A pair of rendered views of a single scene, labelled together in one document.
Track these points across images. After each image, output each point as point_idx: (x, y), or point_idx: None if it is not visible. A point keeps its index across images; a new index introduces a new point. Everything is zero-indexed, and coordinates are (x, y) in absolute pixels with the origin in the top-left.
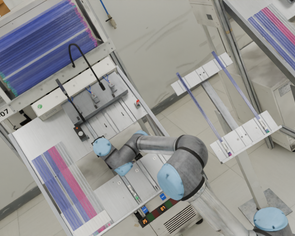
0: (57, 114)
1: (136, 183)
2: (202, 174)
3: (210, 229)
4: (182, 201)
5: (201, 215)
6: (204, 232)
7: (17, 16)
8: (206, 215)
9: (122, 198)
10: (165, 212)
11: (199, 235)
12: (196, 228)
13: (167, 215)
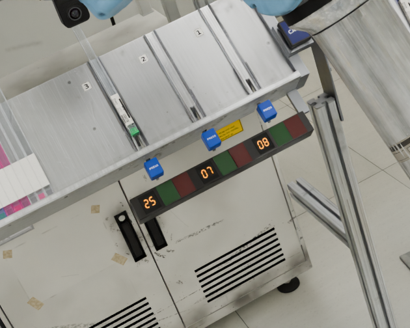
0: None
1: (136, 93)
2: (330, 100)
3: (317, 306)
4: (298, 23)
5: (355, 83)
6: (300, 313)
7: None
8: (372, 79)
9: (90, 131)
10: (202, 235)
11: (287, 318)
12: (281, 302)
13: (207, 246)
